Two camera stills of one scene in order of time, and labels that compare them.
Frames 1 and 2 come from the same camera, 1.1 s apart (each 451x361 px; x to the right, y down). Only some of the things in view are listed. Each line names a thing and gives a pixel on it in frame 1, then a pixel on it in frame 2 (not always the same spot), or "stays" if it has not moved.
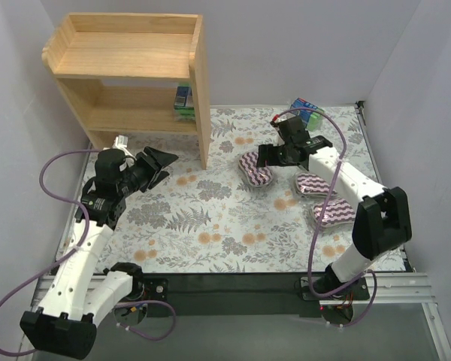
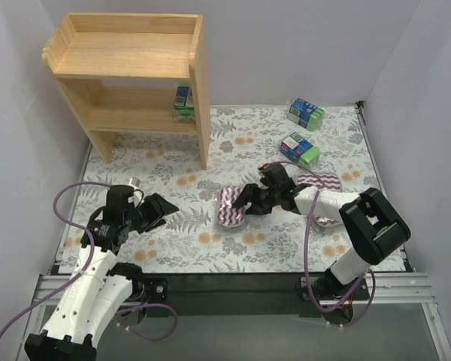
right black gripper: x=276 y=154 -> x=259 y=199
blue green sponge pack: x=183 y=109 stays
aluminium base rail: x=393 y=288 stays
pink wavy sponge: x=257 y=176 -> x=228 y=215
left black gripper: x=149 y=169 -> x=146 y=212
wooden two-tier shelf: x=89 y=47 stays
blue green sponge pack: x=313 y=119 stays
